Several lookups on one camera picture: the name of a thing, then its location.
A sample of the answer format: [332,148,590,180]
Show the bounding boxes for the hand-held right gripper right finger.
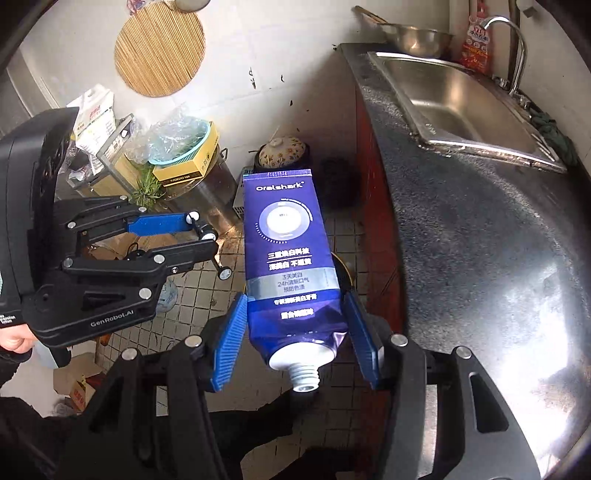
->
[346,292,541,480]

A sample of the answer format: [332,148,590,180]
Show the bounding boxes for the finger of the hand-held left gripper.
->
[61,239,232,291]
[54,195,219,259]

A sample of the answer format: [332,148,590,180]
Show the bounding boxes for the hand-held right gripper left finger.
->
[60,292,249,480]

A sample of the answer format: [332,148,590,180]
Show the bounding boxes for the blue toothpaste tube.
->
[241,169,349,394]

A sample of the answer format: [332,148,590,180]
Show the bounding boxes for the person's left hand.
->
[0,320,36,356]

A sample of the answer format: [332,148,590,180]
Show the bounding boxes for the green leafy vegetables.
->
[131,164,164,206]

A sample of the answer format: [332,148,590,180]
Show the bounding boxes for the yellow cardboard box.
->
[152,138,220,188]

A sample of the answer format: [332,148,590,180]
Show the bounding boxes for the large steel stockpot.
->
[171,148,241,227]

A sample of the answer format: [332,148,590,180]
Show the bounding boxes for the clear plastic bag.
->
[124,105,211,162]

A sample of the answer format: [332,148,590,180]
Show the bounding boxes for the teal plastic basket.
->
[148,121,220,165]

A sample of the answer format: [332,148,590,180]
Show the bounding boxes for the white carton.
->
[74,84,116,153]

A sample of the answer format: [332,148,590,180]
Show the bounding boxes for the clay pot with floral lid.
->
[253,135,309,172]

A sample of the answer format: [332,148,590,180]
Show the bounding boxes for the brown cardboard box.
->
[53,364,105,414]

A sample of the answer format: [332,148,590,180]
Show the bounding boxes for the red cabinet front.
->
[355,83,407,333]

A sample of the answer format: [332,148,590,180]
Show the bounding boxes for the round bamboo mat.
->
[114,4,206,97]

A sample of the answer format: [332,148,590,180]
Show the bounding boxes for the stainless steel sink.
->
[367,51,568,174]

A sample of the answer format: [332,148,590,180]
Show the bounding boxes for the dark green cloth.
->
[529,108,578,167]

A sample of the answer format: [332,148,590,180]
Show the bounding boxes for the stainless steel bowl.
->
[379,21,455,58]

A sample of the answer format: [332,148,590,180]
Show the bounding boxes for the red printed packet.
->
[459,14,492,75]

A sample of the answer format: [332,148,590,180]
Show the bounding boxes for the chrome faucet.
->
[480,15,532,97]

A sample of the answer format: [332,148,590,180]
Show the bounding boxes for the wooden utensil handle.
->
[353,6,389,26]

